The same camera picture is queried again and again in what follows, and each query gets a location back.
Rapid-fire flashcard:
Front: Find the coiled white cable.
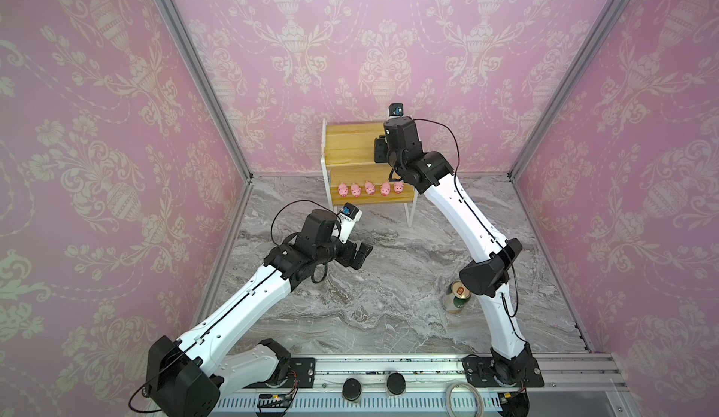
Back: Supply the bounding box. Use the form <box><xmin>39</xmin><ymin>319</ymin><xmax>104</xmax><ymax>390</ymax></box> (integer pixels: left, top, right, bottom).
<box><xmin>445</xmin><ymin>381</ymin><xmax>485</xmax><ymax>417</ymax></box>

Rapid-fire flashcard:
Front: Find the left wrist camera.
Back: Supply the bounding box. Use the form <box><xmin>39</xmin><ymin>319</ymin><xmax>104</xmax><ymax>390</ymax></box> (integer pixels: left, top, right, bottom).
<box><xmin>337</xmin><ymin>203</ymin><xmax>362</xmax><ymax>243</ymax></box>

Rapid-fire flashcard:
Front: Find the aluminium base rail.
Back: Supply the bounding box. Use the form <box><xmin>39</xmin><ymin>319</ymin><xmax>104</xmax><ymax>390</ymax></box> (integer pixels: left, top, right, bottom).
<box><xmin>159</xmin><ymin>351</ymin><xmax>630</xmax><ymax>396</ymax></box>

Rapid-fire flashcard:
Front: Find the black round knob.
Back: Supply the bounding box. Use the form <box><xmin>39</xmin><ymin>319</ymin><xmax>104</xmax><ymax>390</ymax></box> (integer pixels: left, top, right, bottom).
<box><xmin>386</xmin><ymin>372</ymin><xmax>406</xmax><ymax>396</ymax></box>
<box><xmin>341</xmin><ymin>378</ymin><xmax>362</xmax><ymax>403</ymax></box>

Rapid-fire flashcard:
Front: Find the wooden two-tier shelf white frame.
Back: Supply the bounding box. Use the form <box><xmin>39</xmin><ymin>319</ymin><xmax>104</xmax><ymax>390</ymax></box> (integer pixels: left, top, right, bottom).
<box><xmin>320</xmin><ymin>121</ymin><xmax>418</xmax><ymax>225</ymax></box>

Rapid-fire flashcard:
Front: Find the green can gold lid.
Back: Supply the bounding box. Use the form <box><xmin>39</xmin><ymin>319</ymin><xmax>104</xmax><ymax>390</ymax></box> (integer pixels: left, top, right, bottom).
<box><xmin>442</xmin><ymin>281</ymin><xmax>472</xmax><ymax>314</ymax></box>

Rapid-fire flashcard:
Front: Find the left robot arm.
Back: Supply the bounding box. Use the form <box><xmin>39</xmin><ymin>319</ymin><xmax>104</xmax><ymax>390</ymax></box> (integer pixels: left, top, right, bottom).
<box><xmin>139</xmin><ymin>203</ymin><xmax>373</xmax><ymax>416</ymax></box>

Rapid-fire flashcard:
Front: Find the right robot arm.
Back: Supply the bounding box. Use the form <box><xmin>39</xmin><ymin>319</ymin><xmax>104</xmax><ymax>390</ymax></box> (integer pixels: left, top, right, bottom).
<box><xmin>374</xmin><ymin>117</ymin><xmax>534</xmax><ymax>387</ymax></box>

